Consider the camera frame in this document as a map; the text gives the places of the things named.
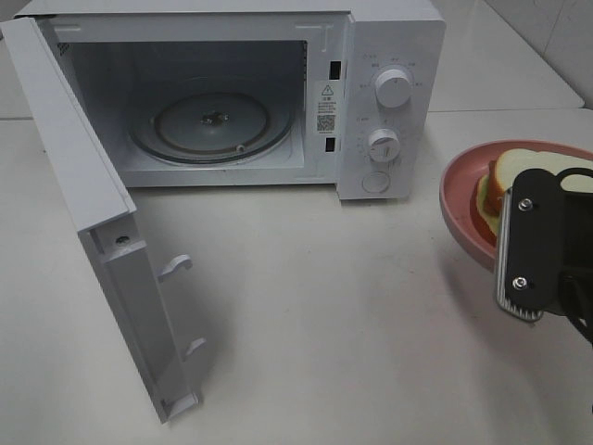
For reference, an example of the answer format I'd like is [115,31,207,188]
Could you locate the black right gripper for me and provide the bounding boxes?
[559,192,592,344]

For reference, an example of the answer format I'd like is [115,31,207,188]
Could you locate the white bread sandwich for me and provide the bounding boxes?
[470,148,592,246]

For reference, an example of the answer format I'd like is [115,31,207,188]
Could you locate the pink round plate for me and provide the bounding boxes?
[439,139,592,272]

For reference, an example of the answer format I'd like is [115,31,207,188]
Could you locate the round white door button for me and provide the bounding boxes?
[361,172,390,194]

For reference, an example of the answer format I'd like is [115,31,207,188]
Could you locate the white timer knob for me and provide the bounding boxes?
[368,129,401,163]

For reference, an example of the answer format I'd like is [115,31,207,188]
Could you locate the white microwave door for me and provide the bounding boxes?
[1,18,198,423]

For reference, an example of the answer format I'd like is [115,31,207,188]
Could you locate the upper white power knob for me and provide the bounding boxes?
[374,67,411,108]

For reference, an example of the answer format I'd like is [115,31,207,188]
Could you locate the white microwave oven body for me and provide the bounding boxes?
[13,1,446,200]

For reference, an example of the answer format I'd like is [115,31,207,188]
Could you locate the white warning label sticker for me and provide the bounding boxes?
[313,80,343,134]

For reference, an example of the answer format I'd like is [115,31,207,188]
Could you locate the glass microwave turntable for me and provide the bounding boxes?
[129,92,294,165]

